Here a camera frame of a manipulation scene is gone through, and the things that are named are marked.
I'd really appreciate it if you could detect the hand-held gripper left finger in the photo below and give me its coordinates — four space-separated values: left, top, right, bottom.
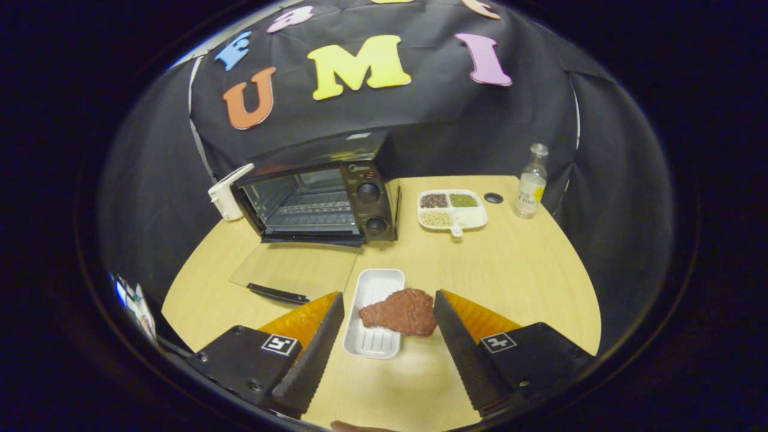
186 292 346 419

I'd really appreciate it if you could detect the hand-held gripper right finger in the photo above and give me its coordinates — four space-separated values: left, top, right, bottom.
433 290 598 418

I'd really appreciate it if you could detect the reddish brown meat piece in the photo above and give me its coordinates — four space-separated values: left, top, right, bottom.
359 288 437 337

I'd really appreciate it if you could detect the black toaster oven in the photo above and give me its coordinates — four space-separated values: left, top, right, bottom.
228 129 401 305

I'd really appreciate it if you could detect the white bread toaster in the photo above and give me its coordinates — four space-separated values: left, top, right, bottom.
208 163 256 221

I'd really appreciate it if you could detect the white ribbed plastic tray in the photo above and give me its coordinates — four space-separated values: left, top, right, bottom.
343 268 406 359

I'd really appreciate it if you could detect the white divided dish with grains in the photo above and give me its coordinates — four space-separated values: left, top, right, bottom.
418 189 488 238

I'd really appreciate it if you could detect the clear glass bottle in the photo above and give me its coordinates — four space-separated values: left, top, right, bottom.
514 143 550 219

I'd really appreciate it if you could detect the white and blue item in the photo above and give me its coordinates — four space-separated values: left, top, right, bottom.
111 273 158 343

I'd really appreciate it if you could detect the black backdrop cloth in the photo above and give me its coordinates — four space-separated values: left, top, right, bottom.
99 0 676 355

